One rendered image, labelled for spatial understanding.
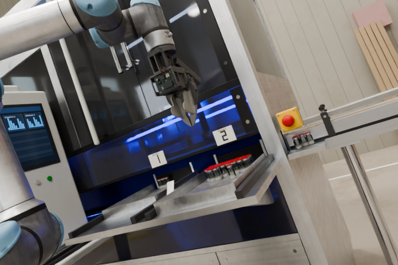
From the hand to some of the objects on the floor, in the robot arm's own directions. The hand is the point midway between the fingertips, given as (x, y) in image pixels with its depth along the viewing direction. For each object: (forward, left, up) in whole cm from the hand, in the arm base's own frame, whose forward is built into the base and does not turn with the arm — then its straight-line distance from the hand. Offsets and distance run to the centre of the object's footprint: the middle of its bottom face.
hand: (192, 120), depth 73 cm
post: (+38, -11, -110) cm, 117 cm away
